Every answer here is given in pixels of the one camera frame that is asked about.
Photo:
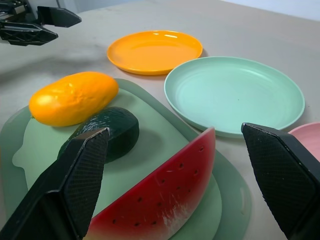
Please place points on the yellow orange toy mango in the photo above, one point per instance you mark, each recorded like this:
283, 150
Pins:
72, 98

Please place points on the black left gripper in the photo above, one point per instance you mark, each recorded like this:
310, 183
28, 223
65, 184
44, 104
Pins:
13, 11

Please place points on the orange plastic plate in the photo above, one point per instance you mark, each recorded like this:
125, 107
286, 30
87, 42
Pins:
152, 53

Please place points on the red toy watermelon slice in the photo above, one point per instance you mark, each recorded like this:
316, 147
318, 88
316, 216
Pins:
162, 192

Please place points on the pink plastic plate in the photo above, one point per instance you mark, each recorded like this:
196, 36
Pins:
310, 140

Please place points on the mint green plastic plate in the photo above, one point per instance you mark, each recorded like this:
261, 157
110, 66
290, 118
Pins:
232, 95

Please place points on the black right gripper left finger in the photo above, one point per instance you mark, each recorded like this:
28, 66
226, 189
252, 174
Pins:
75, 180

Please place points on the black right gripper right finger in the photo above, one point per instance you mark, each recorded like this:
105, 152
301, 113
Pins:
282, 175

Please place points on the light green cutting board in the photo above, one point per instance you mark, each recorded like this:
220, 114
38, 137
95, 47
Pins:
152, 142

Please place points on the dark green toy avocado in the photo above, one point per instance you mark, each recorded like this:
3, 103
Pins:
121, 126

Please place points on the translucent grey-green tray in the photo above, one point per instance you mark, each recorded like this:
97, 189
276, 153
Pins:
232, 180

